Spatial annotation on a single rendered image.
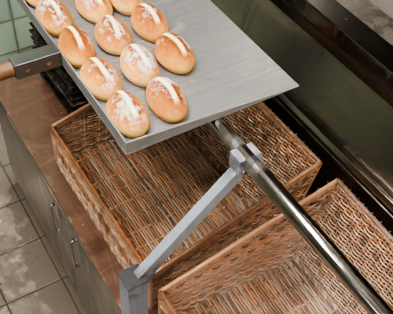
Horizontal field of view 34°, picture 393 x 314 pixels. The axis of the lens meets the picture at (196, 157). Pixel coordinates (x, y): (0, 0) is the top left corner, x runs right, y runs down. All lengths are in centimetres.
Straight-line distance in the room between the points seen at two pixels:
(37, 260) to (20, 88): 64
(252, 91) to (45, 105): 99
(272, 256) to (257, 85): 55
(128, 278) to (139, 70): 37
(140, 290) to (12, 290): 118
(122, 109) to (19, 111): 100
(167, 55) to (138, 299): 45
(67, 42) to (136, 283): 46
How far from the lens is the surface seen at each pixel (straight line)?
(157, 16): 126
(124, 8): 133
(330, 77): 145
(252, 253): 152
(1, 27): 271
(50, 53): 121
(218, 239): 148
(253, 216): 150
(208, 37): 129
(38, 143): 192
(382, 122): 137
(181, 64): 118
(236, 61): 124
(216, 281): 152
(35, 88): 210
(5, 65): 120
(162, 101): 108
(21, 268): 236
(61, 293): 228
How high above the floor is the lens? 195
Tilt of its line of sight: 48 degrees down
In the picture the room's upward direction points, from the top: 4 degrees clockwise
